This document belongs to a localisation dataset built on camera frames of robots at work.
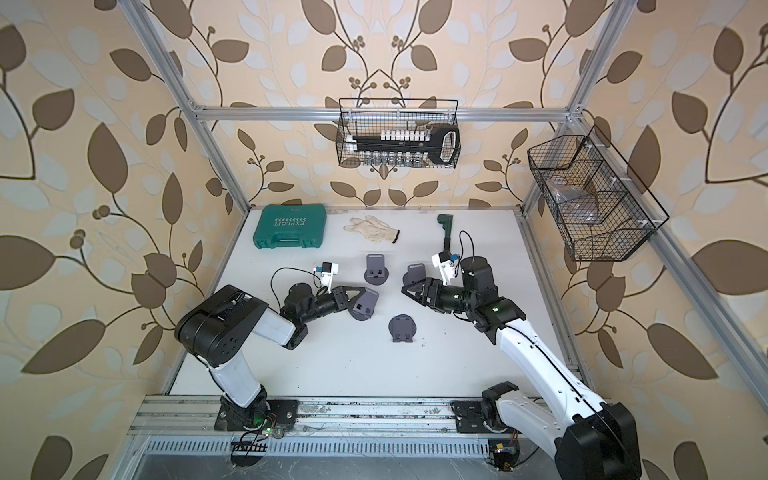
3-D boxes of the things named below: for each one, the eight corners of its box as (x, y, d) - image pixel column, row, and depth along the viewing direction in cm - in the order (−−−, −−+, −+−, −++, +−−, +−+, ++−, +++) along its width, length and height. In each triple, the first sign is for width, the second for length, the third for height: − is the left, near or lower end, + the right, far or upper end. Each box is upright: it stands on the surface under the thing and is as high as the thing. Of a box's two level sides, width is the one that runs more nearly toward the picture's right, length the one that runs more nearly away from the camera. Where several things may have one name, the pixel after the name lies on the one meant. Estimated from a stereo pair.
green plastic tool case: (254, 250, 111) (248, 241, 106) (268, 213, 123) (264, 203, 119) (321, 250, 111) (318, 241, 106) (329, 213, 123) (326, 203, 119)
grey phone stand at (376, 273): (367, 284, 101) (364, 267, 93) (368, 271, 105) (366, 253, 96) (388, 284, 101) (387, 267, 93) (388, 271, 105) (387, 253, 96)
